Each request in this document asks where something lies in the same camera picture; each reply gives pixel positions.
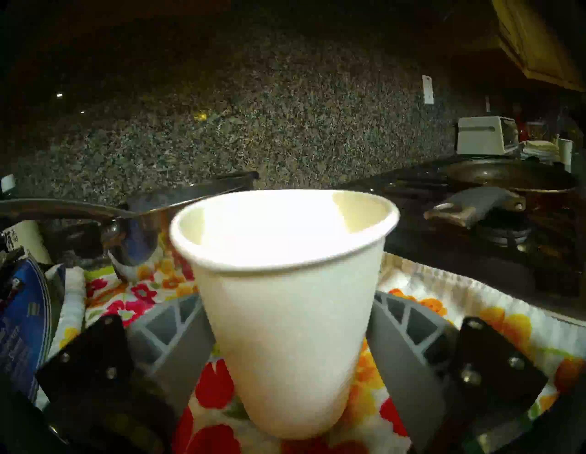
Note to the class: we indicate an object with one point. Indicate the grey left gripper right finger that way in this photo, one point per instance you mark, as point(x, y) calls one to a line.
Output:
point(407, 366)

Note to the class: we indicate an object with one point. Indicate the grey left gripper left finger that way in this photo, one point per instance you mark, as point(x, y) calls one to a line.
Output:
point(174, 348)

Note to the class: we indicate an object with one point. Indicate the white paper cup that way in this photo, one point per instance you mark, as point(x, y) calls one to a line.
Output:
point(565, 153)
point(284, 320)

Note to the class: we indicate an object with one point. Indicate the floral kitchen towel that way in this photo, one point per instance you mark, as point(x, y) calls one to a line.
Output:
point(458, 297)

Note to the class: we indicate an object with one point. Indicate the stainless steel saucepan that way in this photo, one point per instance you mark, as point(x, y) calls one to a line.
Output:
point(137, 238)

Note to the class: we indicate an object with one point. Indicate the stainless steel gas cooktop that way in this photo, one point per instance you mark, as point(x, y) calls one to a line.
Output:
point(458, 256)

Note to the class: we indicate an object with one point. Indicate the blue foodservice foil box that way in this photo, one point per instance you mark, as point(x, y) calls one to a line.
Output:
point(23, 320)

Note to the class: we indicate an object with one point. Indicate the dark bottle with white label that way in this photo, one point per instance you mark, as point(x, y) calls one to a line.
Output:
point(25, 238)

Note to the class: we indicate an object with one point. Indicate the dark nonstick frying pan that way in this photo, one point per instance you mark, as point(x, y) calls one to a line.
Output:
point(503, 176)

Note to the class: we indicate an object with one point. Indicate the white toaster oven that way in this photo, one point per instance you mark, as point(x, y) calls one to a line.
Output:
point(480, 135)

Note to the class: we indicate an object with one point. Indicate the stacked white plates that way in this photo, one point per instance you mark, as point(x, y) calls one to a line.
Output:
point(540, 148)

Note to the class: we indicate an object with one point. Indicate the wooden upper cabinet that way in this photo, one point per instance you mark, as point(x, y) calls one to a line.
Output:
point(540, 41)

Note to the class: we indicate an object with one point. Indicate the white duplex wall outlet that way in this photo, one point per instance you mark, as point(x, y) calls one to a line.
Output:
point(427, 90)

